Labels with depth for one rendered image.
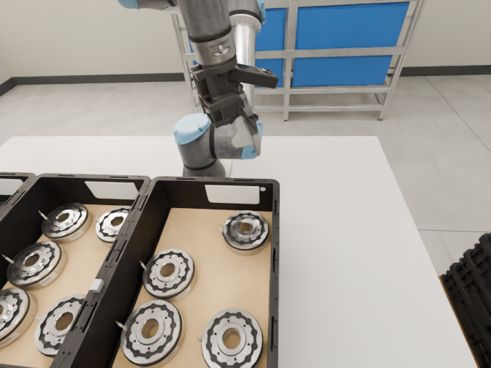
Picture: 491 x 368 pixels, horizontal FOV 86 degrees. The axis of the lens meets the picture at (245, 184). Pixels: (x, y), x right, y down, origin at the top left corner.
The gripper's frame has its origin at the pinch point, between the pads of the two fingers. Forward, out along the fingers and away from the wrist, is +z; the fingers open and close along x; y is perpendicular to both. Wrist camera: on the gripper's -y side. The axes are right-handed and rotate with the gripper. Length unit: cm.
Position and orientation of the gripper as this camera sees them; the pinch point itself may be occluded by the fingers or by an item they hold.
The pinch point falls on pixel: (246, 138)
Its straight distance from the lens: 64.6
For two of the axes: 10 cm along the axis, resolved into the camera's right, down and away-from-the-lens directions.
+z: 1.8, 6.4, 7.4
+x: 4.5, 6.2, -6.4
